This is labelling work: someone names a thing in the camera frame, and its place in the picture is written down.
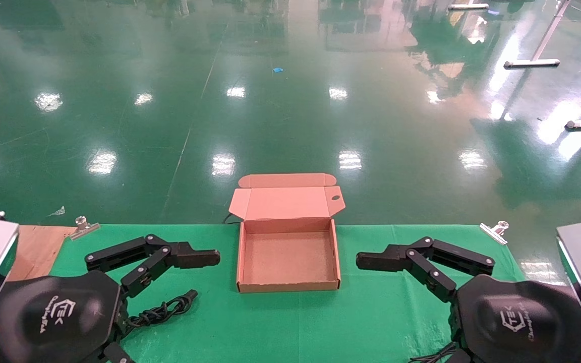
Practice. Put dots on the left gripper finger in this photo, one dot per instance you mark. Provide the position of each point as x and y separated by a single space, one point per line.
194 258

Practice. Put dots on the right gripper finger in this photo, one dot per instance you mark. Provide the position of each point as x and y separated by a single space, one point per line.
379 259

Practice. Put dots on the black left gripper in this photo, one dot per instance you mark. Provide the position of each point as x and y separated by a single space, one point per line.
53 317

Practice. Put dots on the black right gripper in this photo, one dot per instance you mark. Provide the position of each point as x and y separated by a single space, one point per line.
517 322

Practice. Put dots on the open brown cardboard box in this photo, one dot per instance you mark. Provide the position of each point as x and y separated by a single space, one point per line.
290 262

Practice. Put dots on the green table cloth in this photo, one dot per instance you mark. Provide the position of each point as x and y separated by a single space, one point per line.
290 327

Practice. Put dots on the white paper scrap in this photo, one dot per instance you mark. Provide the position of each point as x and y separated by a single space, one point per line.
58 212

